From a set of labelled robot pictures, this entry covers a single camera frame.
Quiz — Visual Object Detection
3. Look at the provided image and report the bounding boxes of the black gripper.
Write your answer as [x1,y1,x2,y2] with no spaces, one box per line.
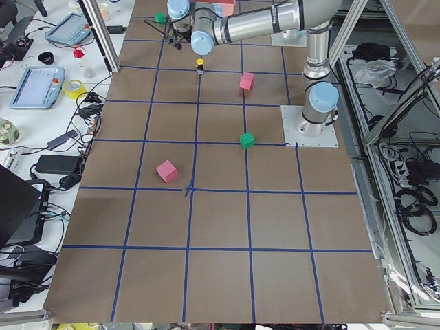
[173,19,191,40]

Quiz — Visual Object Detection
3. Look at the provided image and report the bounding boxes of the yellow push button switch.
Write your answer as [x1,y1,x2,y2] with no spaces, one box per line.
[196,58,204,75]

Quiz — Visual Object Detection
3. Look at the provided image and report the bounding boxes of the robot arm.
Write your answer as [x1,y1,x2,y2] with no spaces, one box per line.
[167,0,342,138]
[272,29,307,44]

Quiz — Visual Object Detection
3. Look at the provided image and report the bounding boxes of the pink cube near arm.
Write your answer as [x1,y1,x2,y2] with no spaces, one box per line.
[156,160,178,183]

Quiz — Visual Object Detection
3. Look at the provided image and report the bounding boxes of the green cube near arm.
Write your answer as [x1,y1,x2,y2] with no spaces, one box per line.
[239,132,255,150]

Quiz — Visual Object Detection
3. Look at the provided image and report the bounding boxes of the green cube near bin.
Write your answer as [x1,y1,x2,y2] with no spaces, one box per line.
[155,12,167,25]

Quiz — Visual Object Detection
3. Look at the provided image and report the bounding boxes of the pink plastic bin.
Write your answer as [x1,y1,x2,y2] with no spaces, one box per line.
[197,0,237,17]

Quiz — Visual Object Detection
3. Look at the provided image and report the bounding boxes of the pink cube centre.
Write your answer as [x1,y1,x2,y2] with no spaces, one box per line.
[239,71,255,91]

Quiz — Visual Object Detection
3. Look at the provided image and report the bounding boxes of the teach pendant tablet far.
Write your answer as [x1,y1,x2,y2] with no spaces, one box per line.
[45,13,91,46]

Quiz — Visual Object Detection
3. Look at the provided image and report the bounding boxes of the teach pendant tablet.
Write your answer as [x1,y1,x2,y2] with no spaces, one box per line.
[9,67,65,109]
[45,13,91,46]

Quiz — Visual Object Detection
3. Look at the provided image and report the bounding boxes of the yellow tape roll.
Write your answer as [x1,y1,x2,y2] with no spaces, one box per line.
[62,80,87,99]

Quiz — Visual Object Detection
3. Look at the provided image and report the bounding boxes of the black bowl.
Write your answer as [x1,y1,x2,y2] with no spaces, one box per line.
[38,52,54,65]

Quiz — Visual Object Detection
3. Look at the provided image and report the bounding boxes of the teach pendant tablet near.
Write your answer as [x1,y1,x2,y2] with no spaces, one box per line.
[9,67,65,109]

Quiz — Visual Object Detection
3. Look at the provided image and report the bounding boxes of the black power adapter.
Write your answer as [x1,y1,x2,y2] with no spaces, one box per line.
[35,155,80,175]

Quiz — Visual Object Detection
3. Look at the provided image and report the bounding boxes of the aluminium frame post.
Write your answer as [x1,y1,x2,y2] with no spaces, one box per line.
[78,0,120,74]

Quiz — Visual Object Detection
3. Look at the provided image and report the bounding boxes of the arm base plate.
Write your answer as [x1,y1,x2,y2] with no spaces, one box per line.
[271,30,307,47]
[280,105,339,149]

